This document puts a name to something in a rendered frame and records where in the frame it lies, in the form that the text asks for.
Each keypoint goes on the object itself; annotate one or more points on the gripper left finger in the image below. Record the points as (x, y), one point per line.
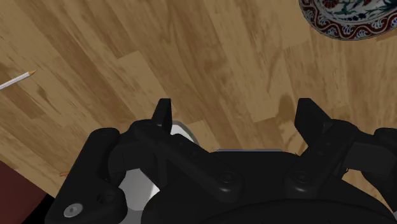
(186, 161)

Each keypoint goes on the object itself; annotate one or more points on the white pencil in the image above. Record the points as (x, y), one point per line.
(17, 79)

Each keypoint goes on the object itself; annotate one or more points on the patterned red and white plate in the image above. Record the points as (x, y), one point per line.
(341, 28)

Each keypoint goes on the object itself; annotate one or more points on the white rounded object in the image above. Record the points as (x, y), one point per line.
(138, 192)

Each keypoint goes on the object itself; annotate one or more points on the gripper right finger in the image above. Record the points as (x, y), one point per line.
(322, 145)

